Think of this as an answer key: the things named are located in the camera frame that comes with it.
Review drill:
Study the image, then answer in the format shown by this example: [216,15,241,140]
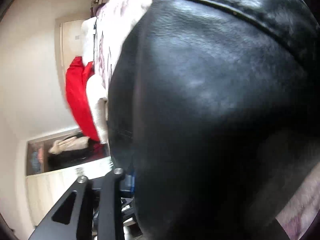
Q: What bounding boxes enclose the black leather jacket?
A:
[108,0,319,239]

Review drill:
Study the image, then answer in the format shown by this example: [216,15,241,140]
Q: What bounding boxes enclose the red cloth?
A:
[66,56,99,142]

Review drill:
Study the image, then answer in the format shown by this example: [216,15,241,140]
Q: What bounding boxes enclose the floral plush bed blanket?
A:
[81,0,152,144]

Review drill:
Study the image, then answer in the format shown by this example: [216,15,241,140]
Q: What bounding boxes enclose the open wardrobe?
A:
[25,128,110,176]

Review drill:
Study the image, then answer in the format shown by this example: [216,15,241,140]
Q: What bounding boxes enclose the white door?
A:
[54,14,88,96]

